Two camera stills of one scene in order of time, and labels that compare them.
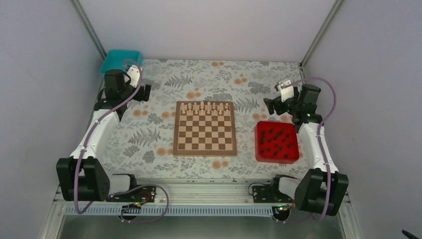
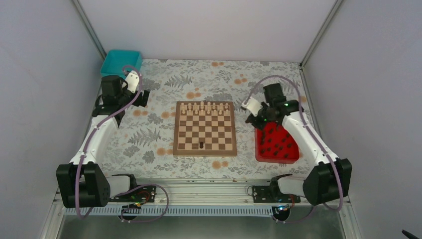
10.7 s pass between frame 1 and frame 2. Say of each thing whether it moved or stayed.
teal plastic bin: stayed
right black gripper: moved
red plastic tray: stayed
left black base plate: stayed
